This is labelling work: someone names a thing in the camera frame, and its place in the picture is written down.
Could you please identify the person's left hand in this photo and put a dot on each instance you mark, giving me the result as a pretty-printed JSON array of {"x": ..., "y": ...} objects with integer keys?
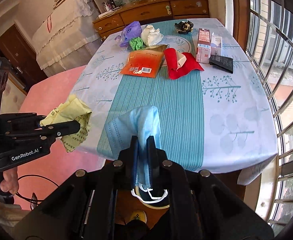
[{"x": 10, "y": 181}]

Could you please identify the green plastic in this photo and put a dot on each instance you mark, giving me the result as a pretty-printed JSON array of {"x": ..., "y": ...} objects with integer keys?
[{"x": 136, "y": 43}]

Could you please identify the blue round trash bin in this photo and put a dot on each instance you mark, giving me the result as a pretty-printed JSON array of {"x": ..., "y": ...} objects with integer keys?
[{"x": 153, "y": 199}]

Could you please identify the white crumpled paper bag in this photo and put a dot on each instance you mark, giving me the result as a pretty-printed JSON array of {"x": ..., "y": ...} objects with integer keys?
[{"x": 151, "y": 36}]

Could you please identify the orange foil snack bag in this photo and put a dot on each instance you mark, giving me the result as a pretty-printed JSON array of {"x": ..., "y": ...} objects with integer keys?
[{"x": 145, "y": 62}]

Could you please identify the wooden dresser with drawers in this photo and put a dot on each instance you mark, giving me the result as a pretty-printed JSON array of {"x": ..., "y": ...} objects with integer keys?
[{"x": 150, "y": 11}]

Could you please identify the pink white milk carton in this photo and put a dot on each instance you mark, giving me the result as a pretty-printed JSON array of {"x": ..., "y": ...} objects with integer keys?
[{"x": 203, "y": 46}]

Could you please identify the purple plastic wipes pack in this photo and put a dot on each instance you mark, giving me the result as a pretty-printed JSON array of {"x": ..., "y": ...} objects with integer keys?
[{"x": 131, "y": 31}]

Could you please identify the light blue face mask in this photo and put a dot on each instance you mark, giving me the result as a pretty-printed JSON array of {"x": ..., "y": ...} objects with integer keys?
[{"x": 141, "y": 122}]

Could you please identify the white teal patterned tablecloth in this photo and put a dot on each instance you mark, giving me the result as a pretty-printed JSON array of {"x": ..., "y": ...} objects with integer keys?
[{"x": 209, "y": 119}]

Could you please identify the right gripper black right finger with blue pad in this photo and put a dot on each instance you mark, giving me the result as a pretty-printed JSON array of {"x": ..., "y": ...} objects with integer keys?
[{"x": 153, "y": 162}]

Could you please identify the brown wooden door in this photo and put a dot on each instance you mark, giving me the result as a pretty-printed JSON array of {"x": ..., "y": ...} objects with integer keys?
[{"x": 22, "y": 57}]

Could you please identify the red cloth pouch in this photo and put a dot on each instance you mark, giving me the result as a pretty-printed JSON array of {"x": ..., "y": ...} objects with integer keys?
[{"x": 180, "y": 64}]

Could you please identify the black packet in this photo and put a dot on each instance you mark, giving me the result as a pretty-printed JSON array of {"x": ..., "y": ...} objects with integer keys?
[{"x": 222, "y": 62}]

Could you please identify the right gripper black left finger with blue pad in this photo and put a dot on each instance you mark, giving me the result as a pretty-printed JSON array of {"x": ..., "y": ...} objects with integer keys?
[{"x": 134, "y": 149}]

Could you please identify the black gold crumpled wrapper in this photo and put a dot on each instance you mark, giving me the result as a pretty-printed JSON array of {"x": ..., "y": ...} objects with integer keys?
[{"x": 184, "y": 27}]

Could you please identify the white lace covered cabinet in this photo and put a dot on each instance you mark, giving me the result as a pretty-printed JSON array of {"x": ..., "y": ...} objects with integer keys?
[{"x": 67, "y": 38}]

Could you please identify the white small medicine box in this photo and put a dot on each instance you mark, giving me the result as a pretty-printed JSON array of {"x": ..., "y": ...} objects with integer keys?
[{"x": 216, "y": 45}]

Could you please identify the yellow printed paper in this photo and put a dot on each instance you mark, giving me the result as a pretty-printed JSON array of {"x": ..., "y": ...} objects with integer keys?
[{"x": 73, "y": 109}]

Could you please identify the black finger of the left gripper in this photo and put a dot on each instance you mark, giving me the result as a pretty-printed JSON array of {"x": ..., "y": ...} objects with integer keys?
[
  {"x": 63, "y": 128},
  {"x": 22, "y": 118}
]

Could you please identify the yellow knitted slipper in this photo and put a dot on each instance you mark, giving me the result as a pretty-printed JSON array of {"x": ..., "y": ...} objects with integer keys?
[{"x": 138, "y": 216}]

